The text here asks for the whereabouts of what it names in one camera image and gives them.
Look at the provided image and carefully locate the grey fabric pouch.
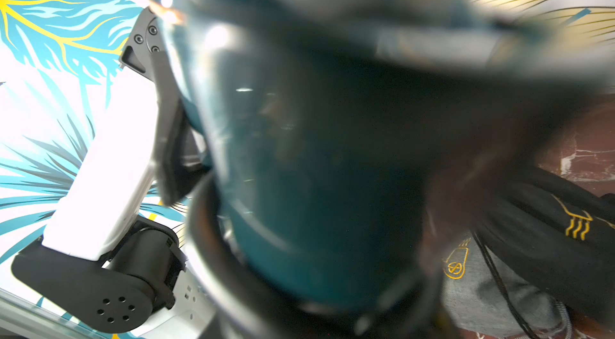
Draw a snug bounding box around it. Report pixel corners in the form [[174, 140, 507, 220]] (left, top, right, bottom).
[[442, 233, 573, 338]]

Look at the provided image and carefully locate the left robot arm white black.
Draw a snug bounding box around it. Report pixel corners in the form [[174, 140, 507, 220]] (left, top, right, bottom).
[[11, 8, 216, 338]]

